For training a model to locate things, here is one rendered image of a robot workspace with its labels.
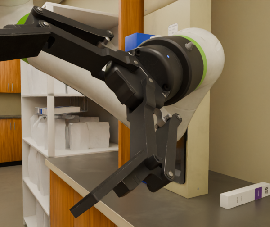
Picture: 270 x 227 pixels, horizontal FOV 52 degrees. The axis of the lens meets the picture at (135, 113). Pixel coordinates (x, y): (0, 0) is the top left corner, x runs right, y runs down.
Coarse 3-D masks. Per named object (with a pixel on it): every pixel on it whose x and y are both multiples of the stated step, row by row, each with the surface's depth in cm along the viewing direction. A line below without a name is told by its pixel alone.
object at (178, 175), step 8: (184, 136) 105; (176, 144) 110; (184, 144) 106; (176, 152) 110; (184, 152) 106; (176, 160) 110; (184, 160) 106; (176, 168) 110; (184, 168) 106; (176, 176) 110; (184, 176) 106
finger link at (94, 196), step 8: (144, 152) 23; (136, 160) 22; (120, 168) 20; (128, 168) 20; (112, 176) 19; (120, 176) 20; (104, 184) 18; (112, 184) 19; (96, 192) 17; (104, 192) 18; (80, 200) 18; (88, 200) 18; (96, 200) 17; (72, 208) 19; (80, 208) 18; (88, 208) 18
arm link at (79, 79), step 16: (32, 64) 60; (48, 64) 57; (64, 64) 56; (64, 80) 58; (80, 80) 55; (96, 80) 54; (96, 96) 55; (112, 96) 53; (112, 112) 54; (176, 112) 48; (192, 112) 49
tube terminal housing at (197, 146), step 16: (192, 0) 103; (208, 0) 108; (144, 16) 129; (160, 16) 119; (176, 16) 110; (192, 16) 104; (208, 16) 108; (144, 32) 129; (160, 32) 119; (208, 96) 110; (208, 112) 110; (192, 128) 106; (208, 128) 111; (192, 144) 107; (208, 144) 111; (192, 160) 107; (208, 160) 112; (192, 176) 107; (176, 192) 112; (192, 192) 108
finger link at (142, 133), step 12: (144, 84) 29; (144, 96) 28; (144, 108) 27; (132, 120) 28; (144, 120) 26; (132, 132) 27; (144, 132) 25; (132, 144) 26; (144, 144) 24; (132, 156) 25; (156, 156) 23
